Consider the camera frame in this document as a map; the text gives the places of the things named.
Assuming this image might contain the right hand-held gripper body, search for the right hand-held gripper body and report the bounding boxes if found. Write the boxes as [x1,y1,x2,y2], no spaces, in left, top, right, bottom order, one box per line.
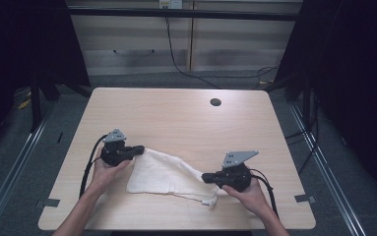
[220,149,260,194]

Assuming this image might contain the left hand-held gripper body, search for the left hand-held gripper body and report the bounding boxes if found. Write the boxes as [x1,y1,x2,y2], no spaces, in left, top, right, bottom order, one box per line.
[99,128,135,167]

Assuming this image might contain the white towel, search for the white towel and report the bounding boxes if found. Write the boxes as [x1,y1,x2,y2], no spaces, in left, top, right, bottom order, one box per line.
[125,147,228,208]

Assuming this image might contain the person's right hand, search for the person's right hand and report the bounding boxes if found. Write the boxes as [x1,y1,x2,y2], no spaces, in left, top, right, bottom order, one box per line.
[221,177,270,216]

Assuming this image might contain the person's left hand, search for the person's left hand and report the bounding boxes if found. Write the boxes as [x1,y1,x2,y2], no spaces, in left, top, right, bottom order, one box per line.
[90,148,133,195]

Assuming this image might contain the grey tape strip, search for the grey tape strip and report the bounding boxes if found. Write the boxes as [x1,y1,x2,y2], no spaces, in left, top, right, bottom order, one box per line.
[42,198,61,208]
[294,194,317,205]

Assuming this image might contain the yellow floor tape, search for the yellow floor tape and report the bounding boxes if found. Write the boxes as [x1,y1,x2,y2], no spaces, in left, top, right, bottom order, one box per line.
[17,97,32,110]

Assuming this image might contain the black curtain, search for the black curtain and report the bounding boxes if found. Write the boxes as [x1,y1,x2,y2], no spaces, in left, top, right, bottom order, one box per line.
[0,0,91,161]
[274,0,377,206]

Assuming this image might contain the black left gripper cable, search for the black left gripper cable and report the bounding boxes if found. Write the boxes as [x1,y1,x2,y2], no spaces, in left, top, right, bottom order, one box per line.
[79,134,109,200]

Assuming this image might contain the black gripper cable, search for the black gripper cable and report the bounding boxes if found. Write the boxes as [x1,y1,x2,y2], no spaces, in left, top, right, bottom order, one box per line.
[249,168,280,219]
[79,134,109,200]

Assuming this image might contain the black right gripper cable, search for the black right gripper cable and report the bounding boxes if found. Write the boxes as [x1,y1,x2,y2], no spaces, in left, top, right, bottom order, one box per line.
[249,168,280,219]

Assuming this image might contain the black floor cables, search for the black floor cables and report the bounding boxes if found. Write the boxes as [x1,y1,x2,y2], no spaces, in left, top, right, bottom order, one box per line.
[283,92,321,175]

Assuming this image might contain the metal floor rail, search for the metal floor rail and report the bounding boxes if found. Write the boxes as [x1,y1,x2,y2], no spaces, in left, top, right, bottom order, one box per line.
[288,102,368,236]
[0,107,56,236]

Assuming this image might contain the black wall cable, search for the black wall cable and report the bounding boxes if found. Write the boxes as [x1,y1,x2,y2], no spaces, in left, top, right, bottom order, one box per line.
[164,16,280,89]

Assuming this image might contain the black metal stand post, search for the black metal stand post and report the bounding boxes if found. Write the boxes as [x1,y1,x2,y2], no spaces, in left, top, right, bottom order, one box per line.
[30,76,43,133]

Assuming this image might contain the black horizontal frame bar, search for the black horizontal frame bar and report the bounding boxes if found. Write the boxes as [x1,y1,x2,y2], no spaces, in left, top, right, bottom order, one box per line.
[67,7,299,23]

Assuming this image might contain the white wall power outlet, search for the white wall power outlet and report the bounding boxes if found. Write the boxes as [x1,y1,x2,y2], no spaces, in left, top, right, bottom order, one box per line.
[158,0,184,10]

